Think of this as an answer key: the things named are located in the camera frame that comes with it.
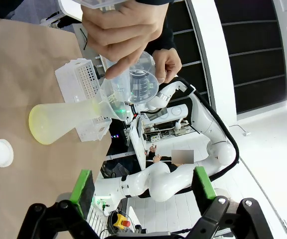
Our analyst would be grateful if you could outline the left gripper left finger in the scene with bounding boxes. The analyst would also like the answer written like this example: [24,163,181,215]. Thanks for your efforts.
[17,169,102,239]

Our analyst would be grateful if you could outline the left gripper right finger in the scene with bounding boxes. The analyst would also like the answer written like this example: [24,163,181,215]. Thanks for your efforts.
[185,166,275,239]

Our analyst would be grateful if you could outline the translucent plastic Erlenmeyer flask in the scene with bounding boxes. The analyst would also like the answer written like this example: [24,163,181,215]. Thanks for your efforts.
[28,98,110,145]

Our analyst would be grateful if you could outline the white round flask cap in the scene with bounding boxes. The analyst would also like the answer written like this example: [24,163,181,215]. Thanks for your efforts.
[0,138,14,168]

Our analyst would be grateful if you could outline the clear plastic measuring beaker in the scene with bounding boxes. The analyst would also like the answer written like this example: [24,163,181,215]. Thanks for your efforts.
[100,51,159,122]

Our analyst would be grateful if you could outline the person's left forearm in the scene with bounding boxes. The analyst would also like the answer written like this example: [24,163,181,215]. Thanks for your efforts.
[145,9,177,53]

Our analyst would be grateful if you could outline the person's left hand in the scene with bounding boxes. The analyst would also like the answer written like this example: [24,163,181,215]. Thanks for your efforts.
[152,48,183,84]

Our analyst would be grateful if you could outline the person's right hand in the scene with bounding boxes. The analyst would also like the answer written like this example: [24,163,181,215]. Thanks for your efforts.
[80,0,169,80]

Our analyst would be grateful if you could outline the yellow emergency stop button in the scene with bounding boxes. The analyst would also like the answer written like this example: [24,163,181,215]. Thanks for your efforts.
[113,213,132,229]

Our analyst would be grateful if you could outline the seated background person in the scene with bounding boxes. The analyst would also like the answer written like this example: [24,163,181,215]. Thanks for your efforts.
[145,145,195,166]

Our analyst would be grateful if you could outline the white perforated plastic basket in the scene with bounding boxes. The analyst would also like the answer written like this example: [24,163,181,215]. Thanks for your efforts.
[55,58,113,142]

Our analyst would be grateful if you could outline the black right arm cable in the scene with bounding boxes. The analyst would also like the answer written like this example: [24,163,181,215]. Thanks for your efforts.
[178,76,240,185]

